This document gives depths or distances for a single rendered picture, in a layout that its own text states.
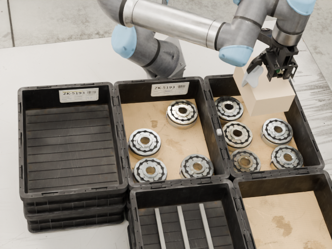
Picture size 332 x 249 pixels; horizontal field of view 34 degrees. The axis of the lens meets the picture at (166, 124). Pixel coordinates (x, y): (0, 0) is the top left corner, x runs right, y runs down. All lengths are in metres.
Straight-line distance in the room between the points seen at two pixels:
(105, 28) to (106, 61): 1.16
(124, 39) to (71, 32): 1.41
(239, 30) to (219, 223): 0.59
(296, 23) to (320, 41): 2.13
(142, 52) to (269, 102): 0.54
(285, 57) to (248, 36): 0.17
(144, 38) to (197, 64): 0.35
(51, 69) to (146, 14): 0.76
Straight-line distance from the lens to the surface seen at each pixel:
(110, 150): 1.74
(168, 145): 1.76
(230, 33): 1.36
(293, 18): 1.39
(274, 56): 1.52
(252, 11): 1.38
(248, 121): 1.87
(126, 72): 2.12
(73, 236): 1.74
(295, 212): 1.73
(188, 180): 1.58
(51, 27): 3.32
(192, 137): 1.79
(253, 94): 1.56
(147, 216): 1.63
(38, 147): 1.76
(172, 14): 1.43
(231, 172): 1.62
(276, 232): 1.68
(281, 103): 1.61
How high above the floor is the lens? 2.27
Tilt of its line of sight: 53 degrees down
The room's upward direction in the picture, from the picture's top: 10 degrees clockwise
